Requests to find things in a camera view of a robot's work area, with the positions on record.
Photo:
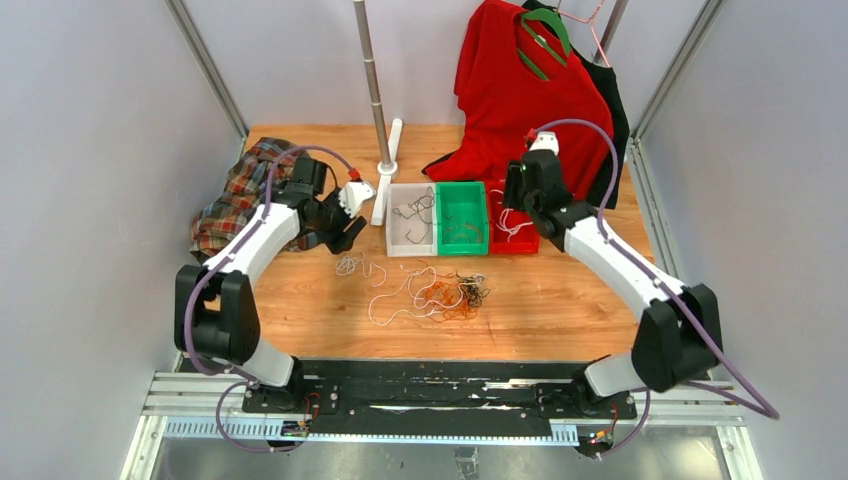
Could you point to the white rack base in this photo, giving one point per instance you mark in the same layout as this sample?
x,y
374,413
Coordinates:
x,y
387,171

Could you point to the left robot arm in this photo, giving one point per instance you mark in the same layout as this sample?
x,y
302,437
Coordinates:
x,y
216,318

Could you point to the green plastic bin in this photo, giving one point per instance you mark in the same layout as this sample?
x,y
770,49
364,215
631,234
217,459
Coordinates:
x,y
462,215

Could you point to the red t-shirt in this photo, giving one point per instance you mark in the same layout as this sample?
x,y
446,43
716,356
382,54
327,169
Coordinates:
x,y
487,86

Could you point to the green clothes hanger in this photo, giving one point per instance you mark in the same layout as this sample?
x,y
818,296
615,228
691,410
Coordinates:
x,y
553,22

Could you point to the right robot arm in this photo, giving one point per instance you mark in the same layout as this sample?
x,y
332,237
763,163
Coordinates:
x,y
679,333

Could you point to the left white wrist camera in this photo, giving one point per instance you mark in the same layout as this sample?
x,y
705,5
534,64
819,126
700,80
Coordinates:
x,y
354,195

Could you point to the pink wire hanger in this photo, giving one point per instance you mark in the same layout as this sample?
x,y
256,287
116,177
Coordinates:
x,y
600,54

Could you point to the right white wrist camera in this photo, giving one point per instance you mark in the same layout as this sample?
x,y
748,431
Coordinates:
x,y
544,141

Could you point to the plaid flannel shirt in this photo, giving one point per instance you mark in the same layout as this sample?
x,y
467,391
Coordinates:
x,y
219,222

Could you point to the silver rack pole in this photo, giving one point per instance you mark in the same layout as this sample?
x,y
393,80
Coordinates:
x,y
369,63
613,22

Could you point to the right silver rack pole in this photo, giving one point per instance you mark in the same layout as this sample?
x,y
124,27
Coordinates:
x,y
613,22

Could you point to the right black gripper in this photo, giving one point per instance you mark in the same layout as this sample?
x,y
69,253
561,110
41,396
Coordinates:
x,y
511,183

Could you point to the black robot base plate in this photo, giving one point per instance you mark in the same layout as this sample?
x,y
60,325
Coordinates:
x,y
420,398

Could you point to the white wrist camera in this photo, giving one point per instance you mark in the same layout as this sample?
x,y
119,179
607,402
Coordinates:
x,y
354,195
544,141

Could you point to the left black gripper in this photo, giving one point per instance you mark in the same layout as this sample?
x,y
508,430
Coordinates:
x,y
346,238

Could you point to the aluminium frame rail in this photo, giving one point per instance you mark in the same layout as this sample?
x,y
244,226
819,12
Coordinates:
x,y
193,427

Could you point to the red plastic bin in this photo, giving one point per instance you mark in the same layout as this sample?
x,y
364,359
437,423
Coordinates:
x,y
511,231

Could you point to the white plastic bin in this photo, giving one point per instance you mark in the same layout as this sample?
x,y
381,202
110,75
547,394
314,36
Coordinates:
x,y
410,227

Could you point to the black t-shirt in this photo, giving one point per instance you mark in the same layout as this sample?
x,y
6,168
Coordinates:
x,y
580,103

